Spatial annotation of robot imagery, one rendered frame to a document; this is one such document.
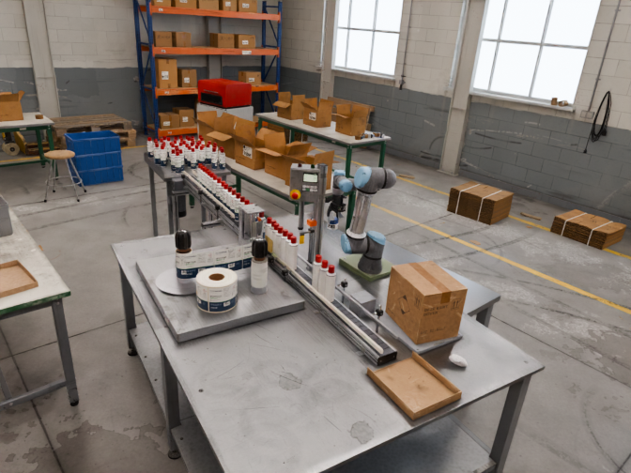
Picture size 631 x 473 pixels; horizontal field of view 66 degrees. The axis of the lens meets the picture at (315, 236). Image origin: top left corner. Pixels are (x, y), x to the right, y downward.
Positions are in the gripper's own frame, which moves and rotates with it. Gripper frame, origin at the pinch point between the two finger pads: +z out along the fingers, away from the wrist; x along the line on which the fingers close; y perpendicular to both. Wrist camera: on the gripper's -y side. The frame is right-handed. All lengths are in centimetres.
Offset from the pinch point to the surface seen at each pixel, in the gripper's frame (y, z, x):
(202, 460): 57, 78, -130
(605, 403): 159, 99, 112
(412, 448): 116, 78, -40
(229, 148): -237, 13, 65
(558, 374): 126, 99, 115
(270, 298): 41, 12, -80
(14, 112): -515, 12, -85
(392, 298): 86, 4, -37
